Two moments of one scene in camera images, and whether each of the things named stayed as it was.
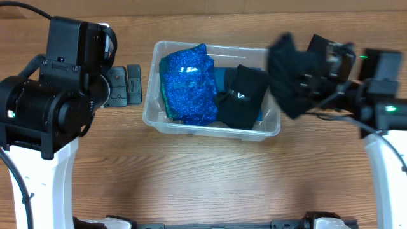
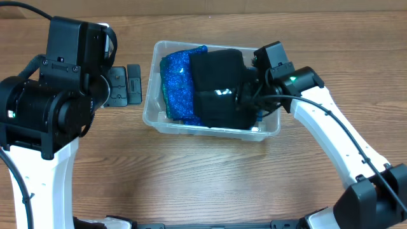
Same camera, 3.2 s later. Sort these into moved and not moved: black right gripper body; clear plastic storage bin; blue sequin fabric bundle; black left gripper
Moved: black right gripper body
Not moved: clear plastic storage bin; black left gripper; blue sequin fabric bundle
